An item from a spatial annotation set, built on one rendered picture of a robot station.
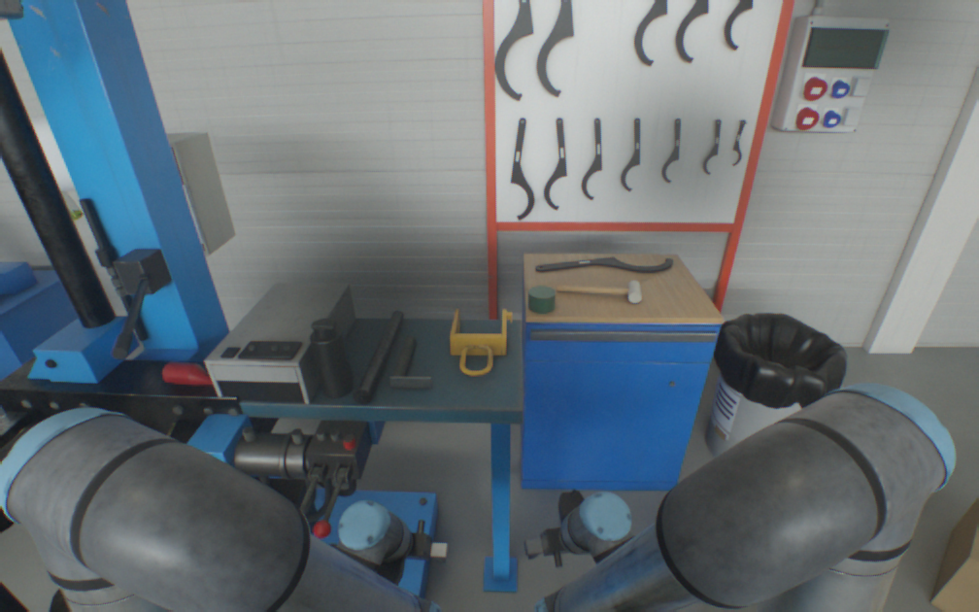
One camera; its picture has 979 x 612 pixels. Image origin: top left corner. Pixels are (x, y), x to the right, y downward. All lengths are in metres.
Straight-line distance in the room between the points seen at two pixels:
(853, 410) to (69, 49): 1.51
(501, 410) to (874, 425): 0.83
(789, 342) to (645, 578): 2.12
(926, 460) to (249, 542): 0.56
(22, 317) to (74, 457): 3.25
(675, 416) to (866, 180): 1.90
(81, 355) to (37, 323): 2.24
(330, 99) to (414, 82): 0.46
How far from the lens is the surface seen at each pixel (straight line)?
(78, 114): 1.48
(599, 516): 0.98
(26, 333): 3.77
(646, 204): 2.88
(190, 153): 1.94
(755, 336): 2.59
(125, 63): 1.49
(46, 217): 1.57
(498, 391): 1.22
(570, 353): 1.85
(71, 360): 1.61
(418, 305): 3.15
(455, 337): 1.31
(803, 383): 2.29
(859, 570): 0.59
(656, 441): 2.23
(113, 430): 0.53
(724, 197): 3.01
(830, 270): 3.57
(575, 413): 2.04
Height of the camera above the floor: 1.85
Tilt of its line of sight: 30 degrees down
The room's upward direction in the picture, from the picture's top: 1 degrees counter-clockwise
